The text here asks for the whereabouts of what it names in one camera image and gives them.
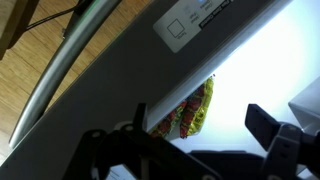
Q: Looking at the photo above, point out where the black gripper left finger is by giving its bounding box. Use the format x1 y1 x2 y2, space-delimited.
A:
63 102 223 180

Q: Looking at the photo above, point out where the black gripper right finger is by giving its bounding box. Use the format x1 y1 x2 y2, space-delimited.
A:
244 103 320 180

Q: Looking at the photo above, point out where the stainless steel fridge drawer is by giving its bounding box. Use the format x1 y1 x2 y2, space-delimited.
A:
0 0 320 180

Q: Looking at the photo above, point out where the red yellow snack packet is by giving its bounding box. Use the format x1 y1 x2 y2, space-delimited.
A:
179 75 216 139

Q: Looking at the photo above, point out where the fridge main body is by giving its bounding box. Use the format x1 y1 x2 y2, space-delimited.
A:
288 75 320 136

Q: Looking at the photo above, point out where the grey drawer control sticker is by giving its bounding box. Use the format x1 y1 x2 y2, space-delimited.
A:
152 0 234 54

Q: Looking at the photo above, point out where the curved silver drawer handle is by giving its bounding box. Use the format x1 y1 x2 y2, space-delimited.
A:
8 0 123 150

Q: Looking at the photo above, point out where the thin black floor cable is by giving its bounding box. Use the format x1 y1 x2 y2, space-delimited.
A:
24 0 88 33

